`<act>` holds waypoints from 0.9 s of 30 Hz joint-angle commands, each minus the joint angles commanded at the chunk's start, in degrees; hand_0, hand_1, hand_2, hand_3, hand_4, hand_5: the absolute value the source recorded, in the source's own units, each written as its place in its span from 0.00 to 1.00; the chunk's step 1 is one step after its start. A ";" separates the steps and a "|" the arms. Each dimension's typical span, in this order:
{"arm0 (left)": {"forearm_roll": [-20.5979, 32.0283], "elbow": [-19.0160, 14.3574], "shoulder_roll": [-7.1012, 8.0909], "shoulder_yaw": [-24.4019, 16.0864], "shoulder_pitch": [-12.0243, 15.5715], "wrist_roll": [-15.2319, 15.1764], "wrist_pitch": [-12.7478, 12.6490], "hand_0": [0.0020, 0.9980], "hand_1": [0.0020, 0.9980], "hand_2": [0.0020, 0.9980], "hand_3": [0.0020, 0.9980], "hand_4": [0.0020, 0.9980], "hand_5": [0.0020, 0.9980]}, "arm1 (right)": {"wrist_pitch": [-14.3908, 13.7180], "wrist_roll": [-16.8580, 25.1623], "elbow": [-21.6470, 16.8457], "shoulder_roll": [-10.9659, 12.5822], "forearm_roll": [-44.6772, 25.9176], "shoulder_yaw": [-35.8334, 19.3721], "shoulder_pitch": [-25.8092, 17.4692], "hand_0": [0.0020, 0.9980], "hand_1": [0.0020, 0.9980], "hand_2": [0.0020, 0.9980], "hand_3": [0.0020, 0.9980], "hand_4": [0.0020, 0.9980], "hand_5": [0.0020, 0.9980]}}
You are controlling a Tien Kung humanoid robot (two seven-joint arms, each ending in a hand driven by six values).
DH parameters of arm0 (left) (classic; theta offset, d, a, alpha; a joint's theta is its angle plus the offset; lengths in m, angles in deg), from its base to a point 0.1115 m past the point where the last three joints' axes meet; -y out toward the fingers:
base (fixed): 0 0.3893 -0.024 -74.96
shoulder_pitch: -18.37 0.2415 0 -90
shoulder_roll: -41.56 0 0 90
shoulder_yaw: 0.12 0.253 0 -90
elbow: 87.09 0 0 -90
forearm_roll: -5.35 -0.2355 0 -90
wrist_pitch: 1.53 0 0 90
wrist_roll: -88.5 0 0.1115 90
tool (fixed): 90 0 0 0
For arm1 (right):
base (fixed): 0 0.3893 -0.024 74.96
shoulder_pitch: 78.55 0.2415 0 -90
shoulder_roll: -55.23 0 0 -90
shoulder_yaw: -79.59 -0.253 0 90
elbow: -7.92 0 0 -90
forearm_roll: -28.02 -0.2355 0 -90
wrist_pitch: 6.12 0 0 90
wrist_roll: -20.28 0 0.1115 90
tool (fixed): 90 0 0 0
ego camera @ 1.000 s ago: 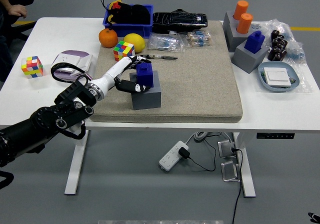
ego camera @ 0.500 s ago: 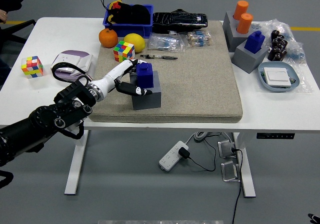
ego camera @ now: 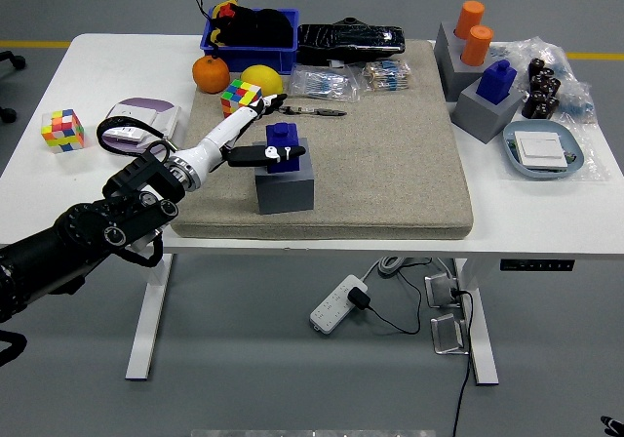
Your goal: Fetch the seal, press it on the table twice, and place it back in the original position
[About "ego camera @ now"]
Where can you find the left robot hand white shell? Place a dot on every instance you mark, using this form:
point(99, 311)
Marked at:
point(224, 132)

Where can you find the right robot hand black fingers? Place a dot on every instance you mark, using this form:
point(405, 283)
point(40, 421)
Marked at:
point(614, 425)

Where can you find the blue seal stamp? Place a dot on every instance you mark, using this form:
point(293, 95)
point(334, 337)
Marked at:
point(495, 83)
point(282, 133)

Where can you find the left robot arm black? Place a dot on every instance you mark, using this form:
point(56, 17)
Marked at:
point(73, 247)

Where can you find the grey cube seal holder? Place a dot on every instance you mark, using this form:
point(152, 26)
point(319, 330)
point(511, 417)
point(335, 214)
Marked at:
point(285, 192)
point(482, 120)

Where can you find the large colourful puzzle cube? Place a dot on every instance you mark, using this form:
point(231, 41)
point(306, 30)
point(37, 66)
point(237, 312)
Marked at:
point(239, 94)

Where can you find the orange fruit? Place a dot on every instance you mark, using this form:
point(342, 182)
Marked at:
point(211, 74)

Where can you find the yellow lemon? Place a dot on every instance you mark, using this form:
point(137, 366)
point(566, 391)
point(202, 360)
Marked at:
point(263, 80)

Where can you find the blue plastic bin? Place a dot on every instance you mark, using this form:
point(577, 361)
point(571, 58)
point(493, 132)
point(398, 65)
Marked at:
point(256, 59)

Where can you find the purple plate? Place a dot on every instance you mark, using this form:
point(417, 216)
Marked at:
point(141, 101)

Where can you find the black pen tool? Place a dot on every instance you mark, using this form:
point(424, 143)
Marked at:
point(317, 111)

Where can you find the clear bag of blue resistors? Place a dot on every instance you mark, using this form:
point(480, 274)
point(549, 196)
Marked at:
point(322, 85)

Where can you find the black cloth bag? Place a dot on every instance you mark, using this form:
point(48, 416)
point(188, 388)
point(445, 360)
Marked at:
point(263, 27)

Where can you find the red plastic clip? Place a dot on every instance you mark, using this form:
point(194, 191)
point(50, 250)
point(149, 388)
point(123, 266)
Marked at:
point(226, 11)

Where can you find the yellow plastic item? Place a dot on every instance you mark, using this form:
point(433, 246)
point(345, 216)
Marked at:
point(218, 8)

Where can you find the black wrapped flat pack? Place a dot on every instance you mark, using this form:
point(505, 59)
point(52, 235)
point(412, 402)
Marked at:
point(348, 42)

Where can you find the grey-brown mat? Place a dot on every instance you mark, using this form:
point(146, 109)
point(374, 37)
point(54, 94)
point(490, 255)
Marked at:
point(380, 164)

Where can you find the small colourful puzzle cube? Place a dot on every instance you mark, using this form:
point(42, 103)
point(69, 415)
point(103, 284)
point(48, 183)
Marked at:
point(62, 131)

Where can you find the white table leg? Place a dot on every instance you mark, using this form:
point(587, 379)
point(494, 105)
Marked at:
point(480, 329)
point(146, 320)

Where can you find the clear bag of brown components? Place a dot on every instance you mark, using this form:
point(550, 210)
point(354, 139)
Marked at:
point(387, 75)

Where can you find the black table control panel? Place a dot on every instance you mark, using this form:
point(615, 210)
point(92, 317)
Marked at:
point(536, 265)

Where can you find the white power strip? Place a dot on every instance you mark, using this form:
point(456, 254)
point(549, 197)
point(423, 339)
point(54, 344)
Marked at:
point(331, 310)

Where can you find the black power adapter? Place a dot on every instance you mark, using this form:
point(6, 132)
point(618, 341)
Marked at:
point(359, 299)

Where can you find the black office chair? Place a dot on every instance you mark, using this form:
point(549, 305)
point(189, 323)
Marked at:
point(17, 61)

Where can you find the tall grey block holder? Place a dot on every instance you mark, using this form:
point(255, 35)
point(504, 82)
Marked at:
point(451, 68)

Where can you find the clear flat plastic bag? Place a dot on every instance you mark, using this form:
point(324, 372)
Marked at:
point(596, 164)

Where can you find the orange cylinder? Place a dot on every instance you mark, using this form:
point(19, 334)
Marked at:
point(477, 46)
point(469, 17)

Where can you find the blue-grey dish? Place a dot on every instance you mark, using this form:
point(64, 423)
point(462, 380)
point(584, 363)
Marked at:
point(509, 166)

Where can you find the black capacitor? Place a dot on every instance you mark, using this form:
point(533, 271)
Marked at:
point(539, 84)
point(554, 87)
point(537, 98)
point(536, 67)
point(529, 108)
point(552, 105)

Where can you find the clear bag with blue parts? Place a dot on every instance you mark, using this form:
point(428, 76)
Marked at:
point(575, 95)

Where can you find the white switch panel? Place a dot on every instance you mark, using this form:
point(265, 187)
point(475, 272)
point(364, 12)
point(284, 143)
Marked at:
point(168, 121)

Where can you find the white wall socket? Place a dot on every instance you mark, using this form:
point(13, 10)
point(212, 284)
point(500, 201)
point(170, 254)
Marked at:
point(129, 112)

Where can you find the metal bracket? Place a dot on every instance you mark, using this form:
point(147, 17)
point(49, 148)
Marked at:
point(447, 334)
point(441, 290)

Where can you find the white square switch plate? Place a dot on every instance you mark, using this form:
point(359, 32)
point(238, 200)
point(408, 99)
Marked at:
point(541, 150)

